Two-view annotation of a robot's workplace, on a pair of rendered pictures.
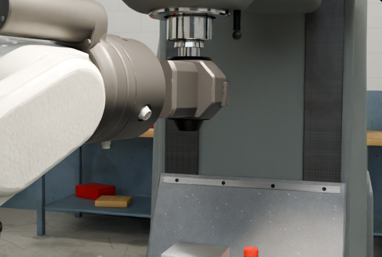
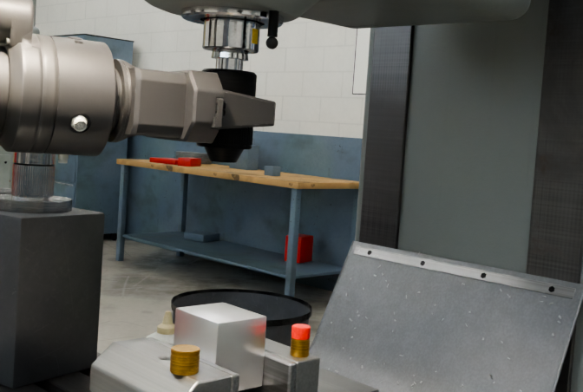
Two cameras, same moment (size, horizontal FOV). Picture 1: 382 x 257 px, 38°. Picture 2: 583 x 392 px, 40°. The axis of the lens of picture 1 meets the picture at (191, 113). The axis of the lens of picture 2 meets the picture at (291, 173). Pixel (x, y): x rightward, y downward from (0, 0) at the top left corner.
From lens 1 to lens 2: 0.38 m
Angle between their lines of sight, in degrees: 29
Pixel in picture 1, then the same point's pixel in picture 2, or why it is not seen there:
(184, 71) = (156, 81)
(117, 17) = not seen: hidden behind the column
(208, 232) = (389, 326)
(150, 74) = (88, 80)
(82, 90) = not seen: outside the picture
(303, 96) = (536, 147)
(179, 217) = (361, 302)
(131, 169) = not seen: hidden behind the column
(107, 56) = (21, 56)
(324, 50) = (568, 79)
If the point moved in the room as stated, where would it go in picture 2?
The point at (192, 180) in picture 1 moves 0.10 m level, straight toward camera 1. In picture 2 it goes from (387, 255) to (353, 264)
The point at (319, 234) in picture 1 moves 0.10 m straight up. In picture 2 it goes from (527, 354) to (535, 259)
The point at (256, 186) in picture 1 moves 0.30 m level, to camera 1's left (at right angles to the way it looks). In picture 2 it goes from (461, 273) to (243, 241)
